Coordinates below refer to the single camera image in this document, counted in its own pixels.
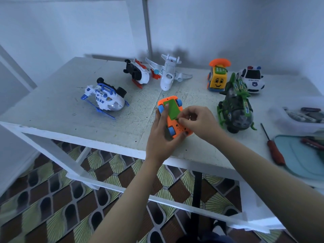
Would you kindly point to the clear plastic container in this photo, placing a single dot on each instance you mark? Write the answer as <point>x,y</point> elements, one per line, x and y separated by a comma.
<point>281,119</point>

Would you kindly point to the heap of mixed batteries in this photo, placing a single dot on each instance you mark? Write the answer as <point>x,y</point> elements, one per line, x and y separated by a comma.
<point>306,114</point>

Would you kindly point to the black white toy car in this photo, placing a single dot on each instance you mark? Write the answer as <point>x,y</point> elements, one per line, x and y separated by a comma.
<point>253,81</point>

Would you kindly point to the dark green toy helicopter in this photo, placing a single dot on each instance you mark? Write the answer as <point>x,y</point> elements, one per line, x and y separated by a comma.
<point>235,108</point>

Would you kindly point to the person's left forearm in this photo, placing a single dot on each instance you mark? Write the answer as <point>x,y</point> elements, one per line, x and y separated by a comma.
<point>126,207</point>

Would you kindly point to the white blue toy vehicle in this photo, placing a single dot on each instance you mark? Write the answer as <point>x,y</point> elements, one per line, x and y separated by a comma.
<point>106,98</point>

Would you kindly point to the teal container lid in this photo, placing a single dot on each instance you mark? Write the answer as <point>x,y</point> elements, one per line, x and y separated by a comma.
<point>298,159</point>

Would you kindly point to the yellow orange toy car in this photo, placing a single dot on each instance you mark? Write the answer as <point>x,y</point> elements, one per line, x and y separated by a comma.
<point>218,78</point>

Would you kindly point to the person's dark trousers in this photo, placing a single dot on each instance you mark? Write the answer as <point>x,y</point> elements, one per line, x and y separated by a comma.
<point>207,238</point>

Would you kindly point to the red white toy vehicle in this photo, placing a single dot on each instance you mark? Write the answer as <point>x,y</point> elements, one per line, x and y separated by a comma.
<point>137,72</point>

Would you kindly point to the person's right hand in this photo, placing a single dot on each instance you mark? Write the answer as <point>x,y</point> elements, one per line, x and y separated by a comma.
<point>205,124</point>

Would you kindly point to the green orange toy car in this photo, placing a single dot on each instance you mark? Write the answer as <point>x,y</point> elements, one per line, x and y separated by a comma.
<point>164,106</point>

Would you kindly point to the pile of batteries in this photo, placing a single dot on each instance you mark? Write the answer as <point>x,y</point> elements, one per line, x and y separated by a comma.
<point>313,143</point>

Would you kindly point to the red screwdriver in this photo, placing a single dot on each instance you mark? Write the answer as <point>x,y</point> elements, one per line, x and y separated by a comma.
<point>276,153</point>

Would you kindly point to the white toy airplane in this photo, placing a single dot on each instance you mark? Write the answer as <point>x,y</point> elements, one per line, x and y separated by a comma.
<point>169,73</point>

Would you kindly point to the green battery cover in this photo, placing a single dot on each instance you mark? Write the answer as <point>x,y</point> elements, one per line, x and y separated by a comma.
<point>173,109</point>

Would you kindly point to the person's left hand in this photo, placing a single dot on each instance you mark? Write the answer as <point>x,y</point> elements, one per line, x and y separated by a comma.
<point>161,144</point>

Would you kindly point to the person's right forearm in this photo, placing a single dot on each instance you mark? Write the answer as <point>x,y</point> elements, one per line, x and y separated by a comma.
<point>276,189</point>

